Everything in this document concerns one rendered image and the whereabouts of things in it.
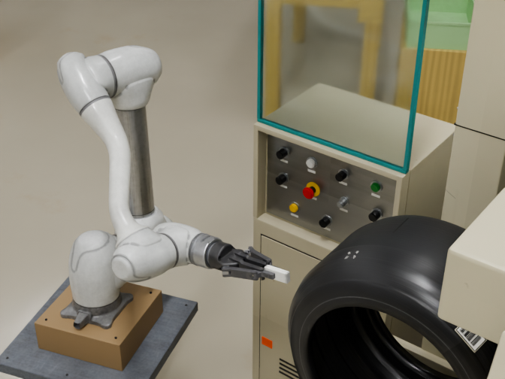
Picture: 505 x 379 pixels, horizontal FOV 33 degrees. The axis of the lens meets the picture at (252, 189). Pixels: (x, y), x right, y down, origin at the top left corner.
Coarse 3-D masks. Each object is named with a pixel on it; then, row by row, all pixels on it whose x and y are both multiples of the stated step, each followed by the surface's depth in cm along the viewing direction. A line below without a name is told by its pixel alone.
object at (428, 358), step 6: (402, 342) 237; (408, 342) 237; (408, 348) 235; (414, 348) 235; (420, 348) 235; (414, 354) 234; (420, 354) 233; (426, 354) 233; (432, 354) 233; (420, 360) 233; (426, 360) 232; (432, 360) 231; (438, 360) 231; (444, 360) 231; (432, 366) 232; (438, 366) 230; (444, 366) 229; (450, 366) 229; (444, 372) 230; (450, 372) 229
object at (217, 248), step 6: (216, 246) 224; (222, 246) 223; (228, 246) 224; (210, 252) 223; (216, 252) 222; (222, 252) 223; (228, 252) 225; (210, 258) 223; (216, 258) 222; (222, 258) 223; (240, 258) 222; (210, 264) 224; (216, 264) 222; (222, 264) 220; (228, 264) 220; (234, 264) 220
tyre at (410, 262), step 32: (384, 224) 197; (416, 224) 192; (448, 224) 192; (384, 256) 182; (416, 256) 181; (320, 288) 190; (352, 288) 183; (384, 288) 178; (416, 288) 176; (288, 320) 207; (320, 320) 219; (352, 320) 227; (416, 320) 176; (320, 352) 219; (352, 352) 226; (384, 352) 227; (448, 352) 174; (480, 352) 172
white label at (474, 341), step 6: (456, 330) 170; (462, 330) 171; (462, 336) 170; (468, 336) 171; (474, 336) 171; (480, 336) 171; (468, 342) 170; (474, 342) 170; (480, 342) 171; (474, 348) 170
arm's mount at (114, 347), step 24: (120, 288) 288; (144, 288) 288; (48, 312) 276; (144, 312) 277; (48, 336) 272; (72, 336) 268; (96, 336) 266; (120, 336) 266; (144, 336) 280; (96, 360) 270; (120, 360) 266
